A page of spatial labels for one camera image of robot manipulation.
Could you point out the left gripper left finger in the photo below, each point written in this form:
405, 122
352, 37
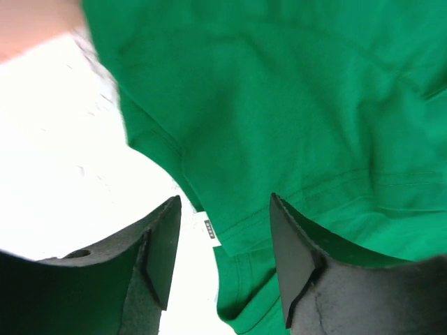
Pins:
119, 285

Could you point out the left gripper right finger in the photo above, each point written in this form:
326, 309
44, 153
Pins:
329, 285

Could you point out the green t shirt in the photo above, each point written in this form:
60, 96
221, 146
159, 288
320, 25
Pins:
337, 106

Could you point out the peach file organizer basket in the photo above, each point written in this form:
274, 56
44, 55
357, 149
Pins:
27, 23

